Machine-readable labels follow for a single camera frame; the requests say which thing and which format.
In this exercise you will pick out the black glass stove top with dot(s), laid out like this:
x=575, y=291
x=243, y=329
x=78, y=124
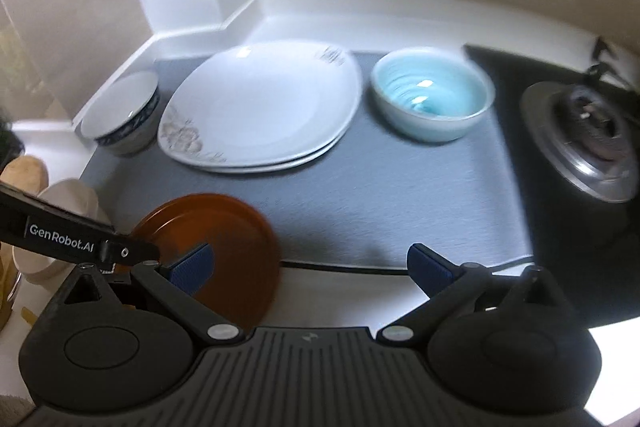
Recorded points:
x=550, y=237

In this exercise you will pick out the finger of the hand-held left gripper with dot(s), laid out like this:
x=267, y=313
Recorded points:
x=132, y=252

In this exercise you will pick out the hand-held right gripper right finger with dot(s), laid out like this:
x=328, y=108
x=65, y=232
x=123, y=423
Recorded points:
x=429, y=269

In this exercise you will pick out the cream cup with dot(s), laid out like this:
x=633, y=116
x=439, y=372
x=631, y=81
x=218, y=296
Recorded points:
x=70, y=199

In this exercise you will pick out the white bowl blue patterned rim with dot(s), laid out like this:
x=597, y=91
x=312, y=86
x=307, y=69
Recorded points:
x=122, y=114

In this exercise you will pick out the gas stove burner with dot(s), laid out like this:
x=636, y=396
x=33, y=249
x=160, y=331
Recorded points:
x=585, y=142

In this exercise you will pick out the grey counter mat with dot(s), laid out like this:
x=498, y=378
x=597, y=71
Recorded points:
x=400, y=197

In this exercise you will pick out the white square floral plate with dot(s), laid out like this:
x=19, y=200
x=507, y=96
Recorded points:
x=255, y=107
x=305, y=159

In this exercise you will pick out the tan rounded object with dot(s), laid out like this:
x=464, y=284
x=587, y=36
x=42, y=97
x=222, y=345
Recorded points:
x=25, y=174

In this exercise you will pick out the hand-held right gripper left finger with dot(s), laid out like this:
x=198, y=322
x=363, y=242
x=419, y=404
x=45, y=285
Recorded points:
x=192, y=268

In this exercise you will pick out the black pot support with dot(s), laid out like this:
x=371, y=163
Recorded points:
x=602, y=57

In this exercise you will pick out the brown round plate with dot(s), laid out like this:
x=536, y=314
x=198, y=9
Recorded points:
x=227, y=237

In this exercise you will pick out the light blue ceramic bowl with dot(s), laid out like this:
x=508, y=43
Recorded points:
x=430, y=99

